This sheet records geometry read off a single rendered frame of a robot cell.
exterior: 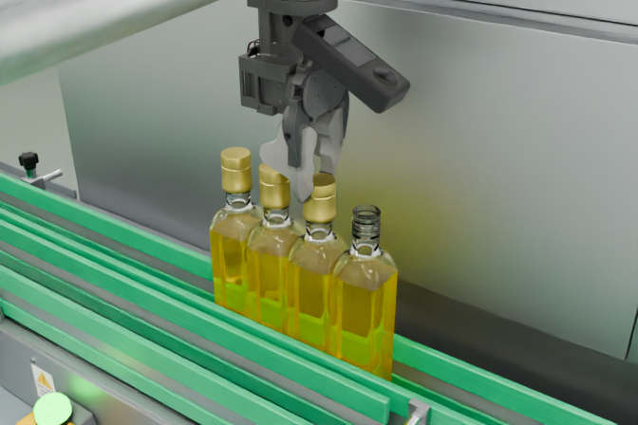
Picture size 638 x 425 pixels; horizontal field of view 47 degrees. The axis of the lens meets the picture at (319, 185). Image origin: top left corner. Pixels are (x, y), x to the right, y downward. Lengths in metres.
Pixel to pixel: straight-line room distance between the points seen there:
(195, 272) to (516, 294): 0.43
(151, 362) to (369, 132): 0.37
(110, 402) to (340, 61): 0.52
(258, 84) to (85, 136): 0.61
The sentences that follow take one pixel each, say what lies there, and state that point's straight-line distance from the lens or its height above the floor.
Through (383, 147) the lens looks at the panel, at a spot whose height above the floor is 1.15.
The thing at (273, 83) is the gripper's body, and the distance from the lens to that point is 0.72.
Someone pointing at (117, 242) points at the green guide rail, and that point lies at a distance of 1.14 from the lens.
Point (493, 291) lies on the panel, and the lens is 0.88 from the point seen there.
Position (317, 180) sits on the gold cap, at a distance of 0.77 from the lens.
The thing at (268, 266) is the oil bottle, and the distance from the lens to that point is 0.83.
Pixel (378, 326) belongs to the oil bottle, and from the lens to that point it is 0.80.
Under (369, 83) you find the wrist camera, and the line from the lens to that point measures 0.67.
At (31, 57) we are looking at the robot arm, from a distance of 0.38.
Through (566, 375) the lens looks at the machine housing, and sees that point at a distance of 0.95.
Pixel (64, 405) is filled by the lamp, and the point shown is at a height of 0.85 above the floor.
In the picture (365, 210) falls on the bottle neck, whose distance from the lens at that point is 0.76.
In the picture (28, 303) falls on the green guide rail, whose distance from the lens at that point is 1.05.
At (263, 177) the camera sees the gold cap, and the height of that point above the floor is 1.15.
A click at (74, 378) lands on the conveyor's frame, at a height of 0.87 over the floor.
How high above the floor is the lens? 1.51
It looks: 28 degrees down
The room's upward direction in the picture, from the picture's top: straight up
